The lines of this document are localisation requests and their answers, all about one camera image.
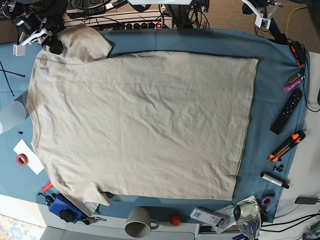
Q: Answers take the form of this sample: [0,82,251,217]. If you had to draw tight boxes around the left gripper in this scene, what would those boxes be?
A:
[241,0,283,28]

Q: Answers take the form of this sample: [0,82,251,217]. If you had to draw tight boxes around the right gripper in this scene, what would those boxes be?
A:
[14,12,63,55]

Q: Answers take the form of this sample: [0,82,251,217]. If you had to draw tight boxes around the beige T-shirt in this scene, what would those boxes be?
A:
[26,25,258,215]

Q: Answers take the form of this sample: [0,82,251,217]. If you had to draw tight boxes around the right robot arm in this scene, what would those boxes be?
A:
[0,0,68,56]

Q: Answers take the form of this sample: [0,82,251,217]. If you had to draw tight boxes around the frosted plastic cup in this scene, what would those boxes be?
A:
[0,101,27,134]

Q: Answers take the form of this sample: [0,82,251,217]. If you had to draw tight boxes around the blue table cloth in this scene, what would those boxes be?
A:
[0,29,307,223]

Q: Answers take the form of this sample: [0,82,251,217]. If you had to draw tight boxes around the black remote control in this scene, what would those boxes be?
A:
[270,88,302,135]

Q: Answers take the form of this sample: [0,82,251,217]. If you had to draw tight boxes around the black power strip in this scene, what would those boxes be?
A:
[124,22,169,30]

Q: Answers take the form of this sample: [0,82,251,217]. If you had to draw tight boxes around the red tape roll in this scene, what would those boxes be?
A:
[16,153,29,167]

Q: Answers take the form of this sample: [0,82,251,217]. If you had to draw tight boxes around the white paper sheet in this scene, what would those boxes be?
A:
[13,139,44,175]

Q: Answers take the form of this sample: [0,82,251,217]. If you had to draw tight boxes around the orange black utility knife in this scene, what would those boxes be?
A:
[267,130,306,162]

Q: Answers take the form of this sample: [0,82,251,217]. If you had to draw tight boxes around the orange small pen tool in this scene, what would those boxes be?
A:
[38,182,53,195]

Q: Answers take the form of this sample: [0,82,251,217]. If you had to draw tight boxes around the blue box with knob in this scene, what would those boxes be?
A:
[49,193,84,224]

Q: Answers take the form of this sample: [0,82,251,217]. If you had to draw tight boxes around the white black marker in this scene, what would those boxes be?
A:
[260,172,290,189]

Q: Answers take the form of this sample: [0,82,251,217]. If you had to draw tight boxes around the metal keys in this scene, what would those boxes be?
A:
[81,217,107,225]

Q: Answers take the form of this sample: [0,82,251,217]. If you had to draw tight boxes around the purple tape roll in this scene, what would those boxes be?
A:
[260,193,275,207]

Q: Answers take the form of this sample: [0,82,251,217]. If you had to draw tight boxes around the black adapter on table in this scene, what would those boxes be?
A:
[294,196,319,205]

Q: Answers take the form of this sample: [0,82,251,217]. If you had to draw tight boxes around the grey ceramic mug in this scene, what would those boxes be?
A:
[124,207,159,239]

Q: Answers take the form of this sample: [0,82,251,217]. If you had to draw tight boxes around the clear wine glass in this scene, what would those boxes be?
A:
[233,200,262,240]

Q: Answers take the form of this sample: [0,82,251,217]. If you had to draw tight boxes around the small red cube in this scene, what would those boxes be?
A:
[169,214,181,226]

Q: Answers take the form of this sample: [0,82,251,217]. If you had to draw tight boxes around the white barcode package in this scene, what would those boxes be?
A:
[189,207,227,227]

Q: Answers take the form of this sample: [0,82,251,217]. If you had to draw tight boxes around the orange black wire stripper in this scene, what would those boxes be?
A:
[289,41,306,67]

